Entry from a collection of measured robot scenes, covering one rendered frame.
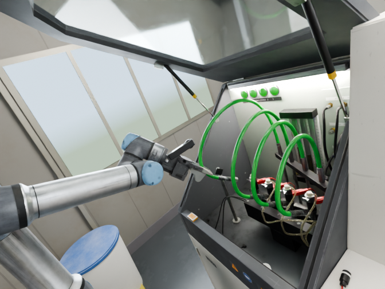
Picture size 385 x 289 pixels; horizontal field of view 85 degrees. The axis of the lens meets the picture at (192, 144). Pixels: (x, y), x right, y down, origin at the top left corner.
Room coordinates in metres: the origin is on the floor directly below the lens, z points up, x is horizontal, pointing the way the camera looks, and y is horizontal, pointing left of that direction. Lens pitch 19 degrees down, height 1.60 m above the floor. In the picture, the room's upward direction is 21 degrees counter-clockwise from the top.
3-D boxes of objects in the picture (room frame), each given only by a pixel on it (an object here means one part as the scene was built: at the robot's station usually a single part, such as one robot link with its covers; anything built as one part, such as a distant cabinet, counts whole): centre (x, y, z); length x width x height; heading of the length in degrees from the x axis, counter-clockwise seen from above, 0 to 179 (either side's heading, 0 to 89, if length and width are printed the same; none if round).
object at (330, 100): (0.66, -0.53, 1.20); 0.13 x 0.03 x 0.31; 27
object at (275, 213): (0.65, -0.24, 0.91); 0.34 x 0.10 x 0.15; 27
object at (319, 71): (0.88, -0.42, 1.43); 0.54 x 0.03 x 0.02; 27
